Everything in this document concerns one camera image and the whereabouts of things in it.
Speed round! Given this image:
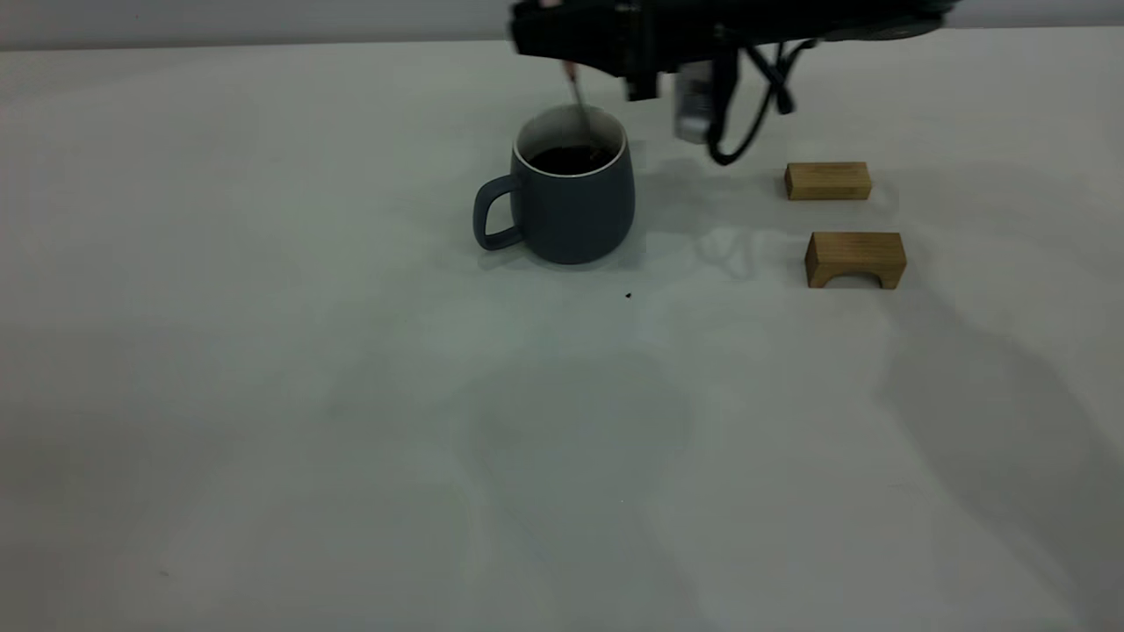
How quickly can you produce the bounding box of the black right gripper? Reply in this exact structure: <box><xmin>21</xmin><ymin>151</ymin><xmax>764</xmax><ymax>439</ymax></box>
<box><xmin>511</xmin><ymin>0</ymin><xmax>739</xmax><ymax>102</ymax></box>

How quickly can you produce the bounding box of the pink handled metal spoon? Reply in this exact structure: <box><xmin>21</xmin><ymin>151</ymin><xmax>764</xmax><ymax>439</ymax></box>
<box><xmin>540</xmin><ymin>0</ymin><xmax>602</xmax><ymax>148</ymax></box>

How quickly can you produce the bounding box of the grey ceramic coffee cup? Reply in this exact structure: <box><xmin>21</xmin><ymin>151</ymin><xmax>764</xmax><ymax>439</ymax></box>
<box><xmin>472</xmin><ymin>104</ymin><xmax>637</xmax><ymax>266</ymax></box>

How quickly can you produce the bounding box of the flat wooden block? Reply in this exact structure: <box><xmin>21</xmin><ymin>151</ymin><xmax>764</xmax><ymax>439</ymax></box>
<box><xmin>784</xmin><ymin>162</ymin><xmax>873</xmax><ymax>202</ymax></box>

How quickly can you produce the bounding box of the arched wooden block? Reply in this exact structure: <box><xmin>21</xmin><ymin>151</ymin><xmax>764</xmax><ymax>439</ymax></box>
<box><xmin>805</xmin><ymin>232</ymin><xmax>907</xmax><ymax>290</ymax></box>

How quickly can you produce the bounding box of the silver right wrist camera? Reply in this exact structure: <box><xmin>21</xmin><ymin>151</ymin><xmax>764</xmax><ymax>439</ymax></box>
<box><xmin>674</xmin><ymin>60</ymin><xmax>719</xmax><ymax>144</ymax></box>

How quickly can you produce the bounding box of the black right camera cable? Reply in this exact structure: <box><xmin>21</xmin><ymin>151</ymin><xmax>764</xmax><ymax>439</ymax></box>
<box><xmin>707</xmin><ymin>39</ymin><xmax>819</xmax><ymax>168</ymax></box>

